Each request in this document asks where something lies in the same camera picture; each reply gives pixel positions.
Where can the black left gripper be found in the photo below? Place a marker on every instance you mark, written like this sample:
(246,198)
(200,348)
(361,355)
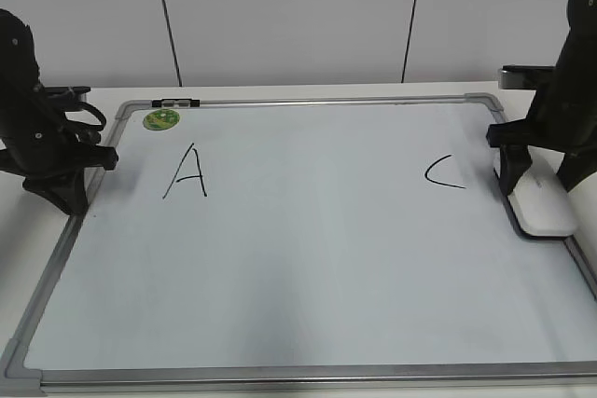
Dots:
(49,143)

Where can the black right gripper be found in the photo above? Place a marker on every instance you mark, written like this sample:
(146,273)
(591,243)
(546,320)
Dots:
(561,117)

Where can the white rectangular board eraser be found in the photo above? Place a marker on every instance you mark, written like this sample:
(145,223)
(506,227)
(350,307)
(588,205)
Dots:
(539,204)

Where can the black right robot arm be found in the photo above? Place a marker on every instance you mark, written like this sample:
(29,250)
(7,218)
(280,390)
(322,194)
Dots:
(580,43)

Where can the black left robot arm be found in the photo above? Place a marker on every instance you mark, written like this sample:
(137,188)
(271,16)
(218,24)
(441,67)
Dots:
(19,67)

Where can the round green magnet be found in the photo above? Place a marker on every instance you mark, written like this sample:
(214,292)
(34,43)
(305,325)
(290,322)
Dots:
(162,119)

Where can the black and silver hanging clip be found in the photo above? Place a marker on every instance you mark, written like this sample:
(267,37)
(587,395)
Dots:
(176,103)

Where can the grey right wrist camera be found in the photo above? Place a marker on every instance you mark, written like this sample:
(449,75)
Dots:
(524,77)

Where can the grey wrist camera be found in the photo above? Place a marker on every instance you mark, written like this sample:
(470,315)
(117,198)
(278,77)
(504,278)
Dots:
(67,94)
(524,77)

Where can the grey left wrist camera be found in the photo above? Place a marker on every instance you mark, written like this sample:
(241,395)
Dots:
(67,94)

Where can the white whiteboard with grey frame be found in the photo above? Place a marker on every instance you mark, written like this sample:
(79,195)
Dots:
(303,243)

